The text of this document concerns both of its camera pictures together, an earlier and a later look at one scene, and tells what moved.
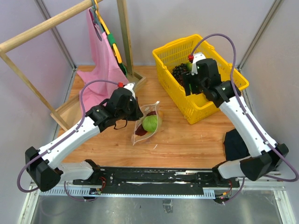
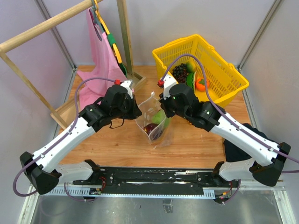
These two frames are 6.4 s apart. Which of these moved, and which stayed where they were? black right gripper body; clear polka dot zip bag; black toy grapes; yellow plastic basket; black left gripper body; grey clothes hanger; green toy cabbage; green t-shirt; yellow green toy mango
Moved: green toy cabbage; black right gripper body; clear polka dot zip bag
Stayed: grey clothes hanger; black left gripper body; black toy grapes; yellow green toy mango; yellow plastic basket; green t-shirt
